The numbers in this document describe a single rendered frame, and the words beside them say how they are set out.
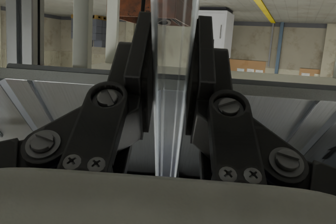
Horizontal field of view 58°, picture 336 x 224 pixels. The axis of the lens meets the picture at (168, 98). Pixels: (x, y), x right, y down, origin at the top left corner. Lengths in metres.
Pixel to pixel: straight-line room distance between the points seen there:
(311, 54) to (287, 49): 0.62
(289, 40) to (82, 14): 8.85
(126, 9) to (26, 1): 2.81
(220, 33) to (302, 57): 3.35
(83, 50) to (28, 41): 0.15
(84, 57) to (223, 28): 6.13
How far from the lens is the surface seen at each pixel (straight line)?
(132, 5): 3.26
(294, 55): 9.32
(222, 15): 6.71
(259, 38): 9.39
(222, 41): 6.66
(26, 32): 0.50
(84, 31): 0.61
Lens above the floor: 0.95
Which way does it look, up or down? 9 degrees up
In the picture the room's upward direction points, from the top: 176 degrees counter-clockwise
